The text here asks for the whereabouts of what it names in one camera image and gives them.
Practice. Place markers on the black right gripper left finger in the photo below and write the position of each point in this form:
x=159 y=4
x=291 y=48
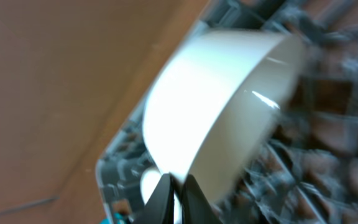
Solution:
x=160 y=207

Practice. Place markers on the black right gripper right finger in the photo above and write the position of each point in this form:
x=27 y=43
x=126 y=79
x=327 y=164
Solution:
x=195 y=207

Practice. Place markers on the white paper cup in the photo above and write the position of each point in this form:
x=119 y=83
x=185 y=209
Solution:
x=148 y=183

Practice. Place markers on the white bowl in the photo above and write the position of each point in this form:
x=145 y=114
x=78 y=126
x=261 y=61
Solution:
x=215 y=103

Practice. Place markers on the teal plastic tray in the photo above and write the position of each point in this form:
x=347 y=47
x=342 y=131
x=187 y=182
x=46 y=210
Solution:
x=116 y=218

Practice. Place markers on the grey dish rack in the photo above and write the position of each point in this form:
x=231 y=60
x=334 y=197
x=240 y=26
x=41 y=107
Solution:
x=306 y=171

